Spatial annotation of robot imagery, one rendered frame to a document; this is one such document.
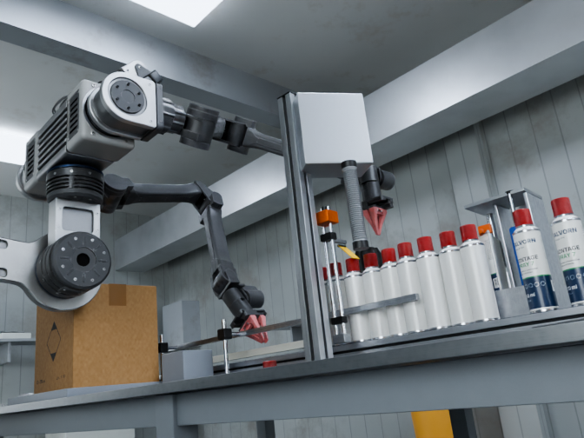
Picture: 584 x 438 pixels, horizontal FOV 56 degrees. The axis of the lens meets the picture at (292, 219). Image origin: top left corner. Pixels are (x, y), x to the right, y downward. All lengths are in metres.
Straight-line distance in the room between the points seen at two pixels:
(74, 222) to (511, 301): 1.02
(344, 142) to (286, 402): 0.65
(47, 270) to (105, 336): 0.28
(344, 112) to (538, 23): 2.94
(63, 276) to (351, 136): 0.74
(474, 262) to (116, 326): 0.95
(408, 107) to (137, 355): 3.38
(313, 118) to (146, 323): 0.75
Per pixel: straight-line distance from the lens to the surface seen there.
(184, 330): 7.69
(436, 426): 4.51
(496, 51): 4.25
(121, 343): 1.58
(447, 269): 1.21
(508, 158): 4.94
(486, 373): 0.73
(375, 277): 1.31
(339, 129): 1.34
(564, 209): 1.14
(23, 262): 1.45
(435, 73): 4.46
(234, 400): 1.02
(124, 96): 1.30
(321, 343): 1.22
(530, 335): 0.67
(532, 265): 1.14
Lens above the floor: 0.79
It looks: 17 degrees up
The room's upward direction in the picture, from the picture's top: 6 degrees counter-clockwise
